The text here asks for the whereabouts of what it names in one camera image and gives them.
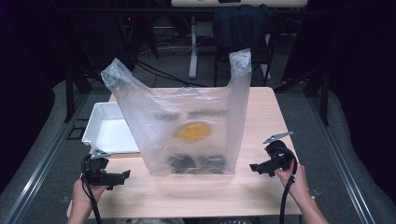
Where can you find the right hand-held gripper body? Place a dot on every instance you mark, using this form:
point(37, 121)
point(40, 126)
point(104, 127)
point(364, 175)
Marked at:
point(280, 154)

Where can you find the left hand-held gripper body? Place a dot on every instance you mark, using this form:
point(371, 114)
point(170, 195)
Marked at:
point(95, 169)

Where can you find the white plastic bin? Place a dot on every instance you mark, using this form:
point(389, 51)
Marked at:
point(107, 130)

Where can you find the black box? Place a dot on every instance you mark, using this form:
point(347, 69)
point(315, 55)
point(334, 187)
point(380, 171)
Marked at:
point(186, 163)

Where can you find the clear plastic bag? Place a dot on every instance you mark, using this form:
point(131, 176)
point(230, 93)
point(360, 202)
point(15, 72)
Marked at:
point(174, 105)

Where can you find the person's right hand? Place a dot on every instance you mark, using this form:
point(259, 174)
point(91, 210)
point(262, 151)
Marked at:
point(299, 183)

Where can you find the person's left hand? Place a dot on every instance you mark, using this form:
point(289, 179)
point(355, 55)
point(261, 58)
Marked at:
point(82, 199)

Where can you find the black metal stand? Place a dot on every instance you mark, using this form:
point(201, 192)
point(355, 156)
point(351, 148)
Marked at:
point(69, 96)
point(324, 99)

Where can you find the black chair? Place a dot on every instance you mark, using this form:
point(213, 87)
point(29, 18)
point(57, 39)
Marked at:
point(274, 40)

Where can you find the white desk leg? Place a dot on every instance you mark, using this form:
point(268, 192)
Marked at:
point(193, 56)

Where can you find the dark blue jacket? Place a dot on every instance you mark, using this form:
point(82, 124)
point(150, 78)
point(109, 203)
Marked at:
point(236, 28)

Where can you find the grey metal bracket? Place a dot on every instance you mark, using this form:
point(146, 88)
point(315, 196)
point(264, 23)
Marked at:
point(65, 199)
point(315, 193)

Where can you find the metal floor rail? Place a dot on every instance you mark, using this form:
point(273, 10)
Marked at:
point(37, 174)
point(342, 168)

